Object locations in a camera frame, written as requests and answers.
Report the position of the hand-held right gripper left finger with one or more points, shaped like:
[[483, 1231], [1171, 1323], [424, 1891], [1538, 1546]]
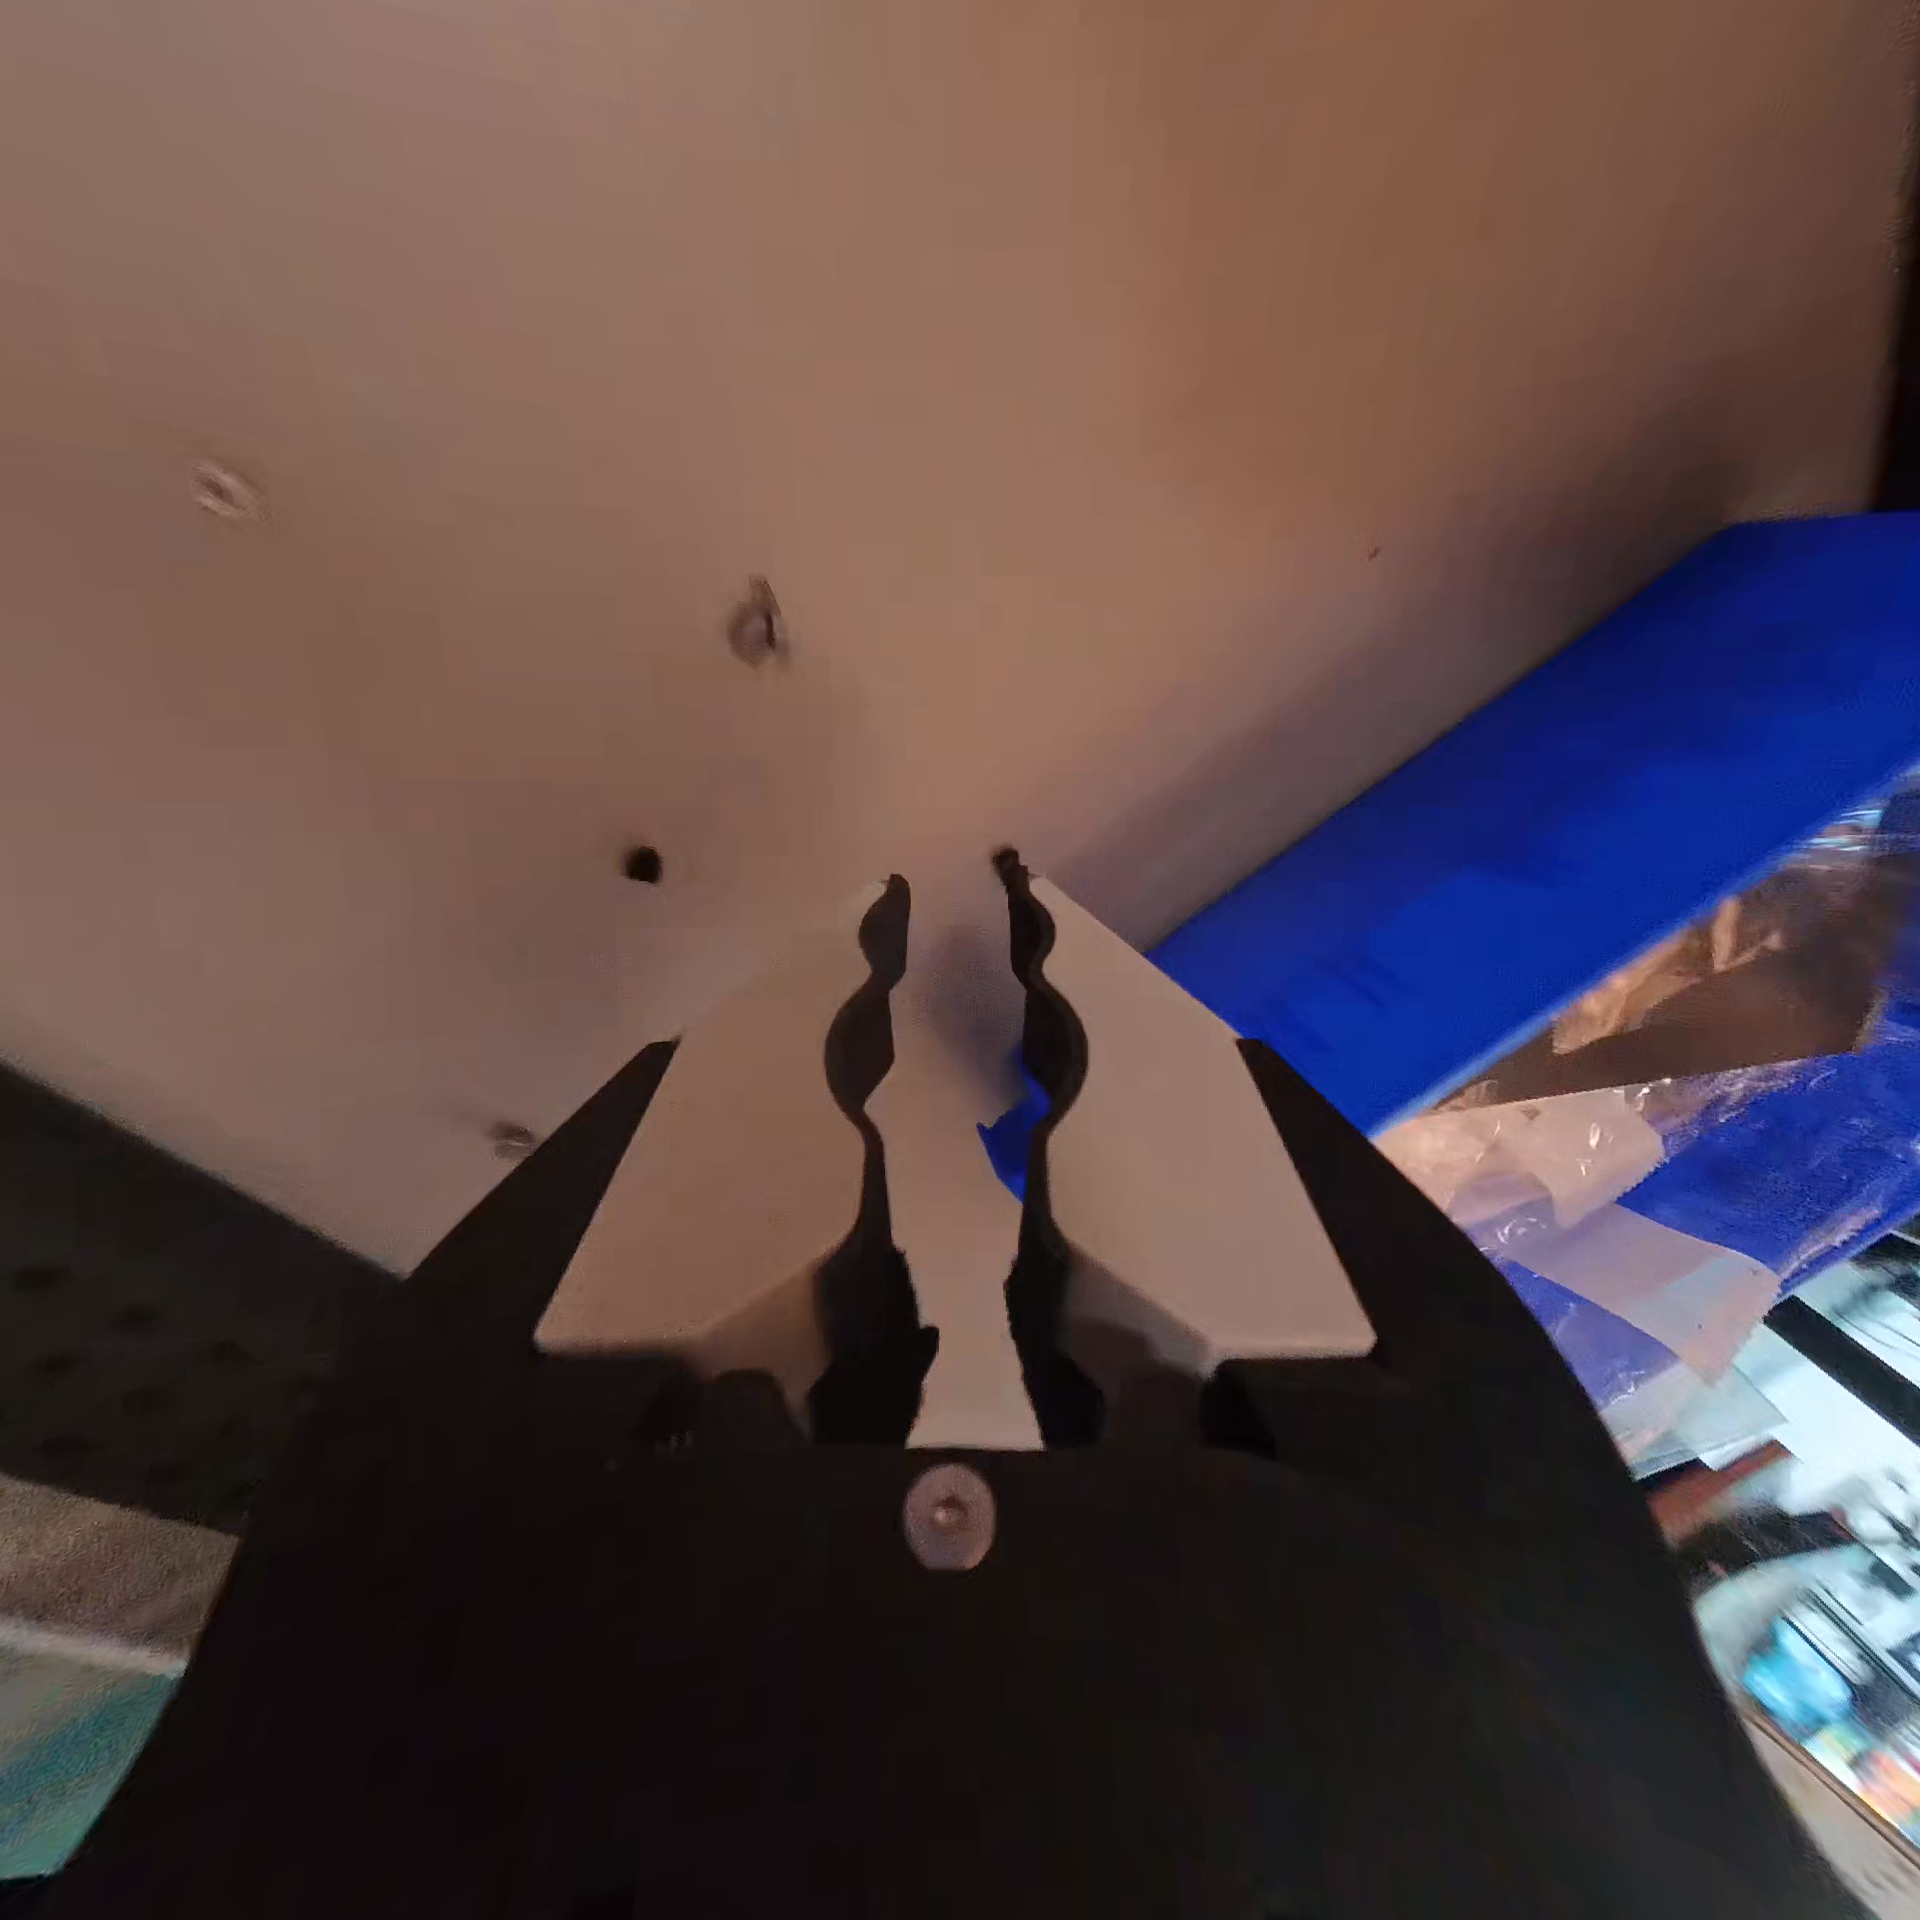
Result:
[[707, 1199]]

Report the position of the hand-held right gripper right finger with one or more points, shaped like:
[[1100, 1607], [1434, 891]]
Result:
[[1202, 1199]]

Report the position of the blue plastic bin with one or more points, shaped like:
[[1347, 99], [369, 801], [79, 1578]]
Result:
[[1576, 780]]

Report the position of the small grey lego piece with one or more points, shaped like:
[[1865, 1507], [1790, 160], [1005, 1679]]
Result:
[[513, 1139]]

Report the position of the grey angled lego piece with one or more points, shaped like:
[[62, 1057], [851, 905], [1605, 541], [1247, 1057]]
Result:
[[760, 624]]

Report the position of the pale round lego stud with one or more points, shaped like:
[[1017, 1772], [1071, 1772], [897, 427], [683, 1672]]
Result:
[[227, 490]]

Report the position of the black perforated pad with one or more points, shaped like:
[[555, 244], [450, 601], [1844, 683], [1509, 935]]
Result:
[[151, 1319]]

